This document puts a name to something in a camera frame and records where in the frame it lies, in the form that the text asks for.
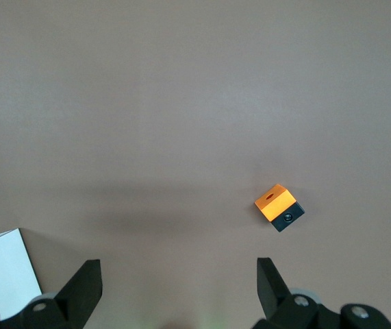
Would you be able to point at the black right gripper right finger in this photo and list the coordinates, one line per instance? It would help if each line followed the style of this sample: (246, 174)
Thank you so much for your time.
(294, 313)

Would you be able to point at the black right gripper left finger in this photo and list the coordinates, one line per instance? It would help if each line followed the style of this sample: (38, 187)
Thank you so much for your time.
(61, 308)

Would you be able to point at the white drawer cabinet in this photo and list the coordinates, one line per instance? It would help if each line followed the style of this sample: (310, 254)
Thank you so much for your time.
(0, 267)

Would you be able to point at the orange box with black base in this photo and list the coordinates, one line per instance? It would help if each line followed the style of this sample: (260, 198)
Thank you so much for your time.
(274, 204)

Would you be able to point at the brown table cover sheet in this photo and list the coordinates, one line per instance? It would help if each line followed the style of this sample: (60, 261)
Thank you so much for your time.
(181, 103)

